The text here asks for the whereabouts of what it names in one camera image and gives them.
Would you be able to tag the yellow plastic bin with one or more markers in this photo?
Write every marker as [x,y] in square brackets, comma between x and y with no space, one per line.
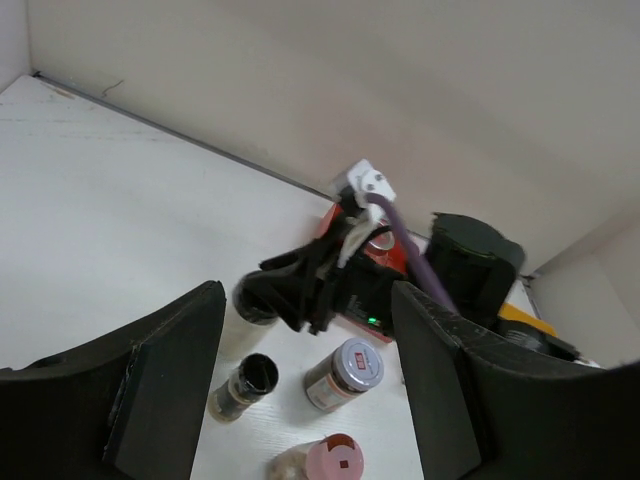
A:
[512,313]

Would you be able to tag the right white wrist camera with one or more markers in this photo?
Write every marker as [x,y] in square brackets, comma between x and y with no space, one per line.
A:
[350,190]

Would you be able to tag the pink lid spice bottle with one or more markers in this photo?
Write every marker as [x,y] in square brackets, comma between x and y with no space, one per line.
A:
[335,457]

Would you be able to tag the small black pepper grinder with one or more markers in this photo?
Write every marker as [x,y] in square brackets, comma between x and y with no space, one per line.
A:
[254,378]

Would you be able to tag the grey lid spice jar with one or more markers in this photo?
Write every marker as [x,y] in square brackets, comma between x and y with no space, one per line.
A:
[352,369]

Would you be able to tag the black cap white powder bottle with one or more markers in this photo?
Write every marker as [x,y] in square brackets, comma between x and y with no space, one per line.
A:
[247,321]

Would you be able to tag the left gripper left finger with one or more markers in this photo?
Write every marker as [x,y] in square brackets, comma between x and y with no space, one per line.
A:
[127,405]

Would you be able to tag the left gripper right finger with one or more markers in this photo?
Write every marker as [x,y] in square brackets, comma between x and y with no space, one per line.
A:
[486,408]

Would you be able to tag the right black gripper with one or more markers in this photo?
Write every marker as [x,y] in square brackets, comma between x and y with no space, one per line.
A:
[306,289]

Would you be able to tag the red plastic bin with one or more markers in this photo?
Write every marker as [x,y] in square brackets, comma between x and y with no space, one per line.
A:
[361,291]

